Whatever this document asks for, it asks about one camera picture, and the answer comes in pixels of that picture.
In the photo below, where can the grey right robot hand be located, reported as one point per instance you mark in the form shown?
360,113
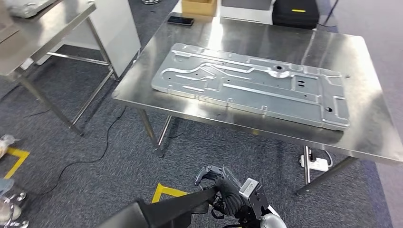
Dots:
226,182

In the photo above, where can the black plastic panel part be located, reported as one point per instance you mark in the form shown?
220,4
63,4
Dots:
170,210

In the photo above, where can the stainless steel workbench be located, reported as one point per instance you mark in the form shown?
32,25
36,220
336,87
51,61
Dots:
362,63

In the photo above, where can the stamped grey metal panel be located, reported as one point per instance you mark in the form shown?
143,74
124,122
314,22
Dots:
252,94

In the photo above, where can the white power strip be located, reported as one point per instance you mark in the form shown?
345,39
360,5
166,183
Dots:
319,164

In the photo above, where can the black smartphone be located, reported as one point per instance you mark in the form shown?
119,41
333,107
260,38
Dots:
180,20

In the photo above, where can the brown cardboard box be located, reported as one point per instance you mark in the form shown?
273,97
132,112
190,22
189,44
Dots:
198,8

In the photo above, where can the black case with yellow label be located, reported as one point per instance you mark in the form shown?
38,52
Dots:
296,19

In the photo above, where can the chrome chair base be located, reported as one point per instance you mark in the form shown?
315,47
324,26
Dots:
151,1

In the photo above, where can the stainless steel side table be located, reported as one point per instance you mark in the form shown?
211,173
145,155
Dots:
37,37

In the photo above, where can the grey metal tray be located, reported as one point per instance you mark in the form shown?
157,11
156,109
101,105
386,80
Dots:
25,9

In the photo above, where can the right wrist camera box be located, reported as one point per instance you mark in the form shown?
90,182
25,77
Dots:
253,196

